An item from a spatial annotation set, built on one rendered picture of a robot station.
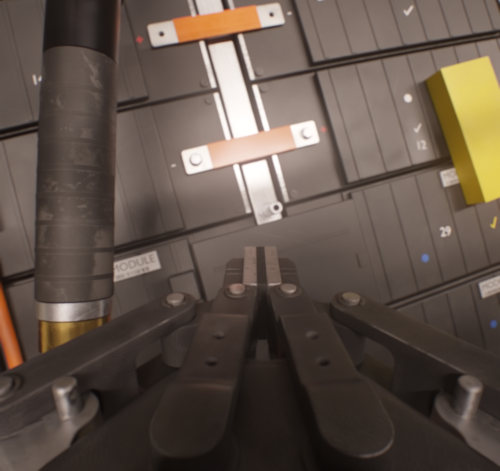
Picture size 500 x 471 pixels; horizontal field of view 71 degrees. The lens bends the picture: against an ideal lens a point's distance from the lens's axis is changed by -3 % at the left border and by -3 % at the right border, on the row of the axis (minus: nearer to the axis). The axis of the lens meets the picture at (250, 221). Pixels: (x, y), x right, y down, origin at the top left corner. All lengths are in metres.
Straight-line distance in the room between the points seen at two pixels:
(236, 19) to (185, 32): 0.06
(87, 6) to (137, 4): 0.21
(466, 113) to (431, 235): 0.14
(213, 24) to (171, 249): 0.25
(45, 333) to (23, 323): 0.18
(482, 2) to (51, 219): 0.56
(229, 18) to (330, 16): 0.12
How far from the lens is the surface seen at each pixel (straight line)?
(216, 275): 0.37
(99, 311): 0.24
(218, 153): 0.39
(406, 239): 0.45
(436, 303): 0.48
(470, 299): 0.51
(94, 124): 0.24
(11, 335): 0.41
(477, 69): 0.52
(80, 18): 0.26
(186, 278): 0.36
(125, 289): 0.39
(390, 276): 0.44
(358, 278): 0.42
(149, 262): 0.38
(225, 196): 0.39
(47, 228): 0.23
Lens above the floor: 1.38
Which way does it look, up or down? 80 degrees down
